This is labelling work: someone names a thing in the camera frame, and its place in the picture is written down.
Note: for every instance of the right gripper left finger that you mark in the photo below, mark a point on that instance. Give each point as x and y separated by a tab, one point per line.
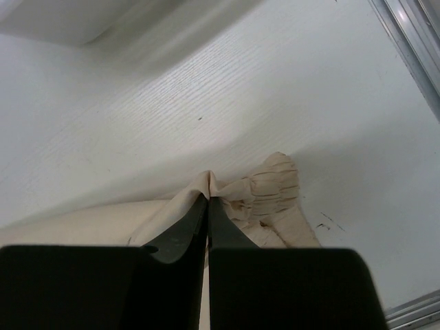
157	285

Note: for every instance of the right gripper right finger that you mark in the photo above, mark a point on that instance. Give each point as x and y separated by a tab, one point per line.
285	288

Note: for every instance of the beige trousers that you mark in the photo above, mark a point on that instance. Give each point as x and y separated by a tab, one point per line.
263	205

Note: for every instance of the front aluminium rail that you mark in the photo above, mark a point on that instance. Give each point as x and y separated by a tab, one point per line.
414	315

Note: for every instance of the right aluminium frame rail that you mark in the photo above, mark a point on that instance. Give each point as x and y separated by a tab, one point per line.
413	27

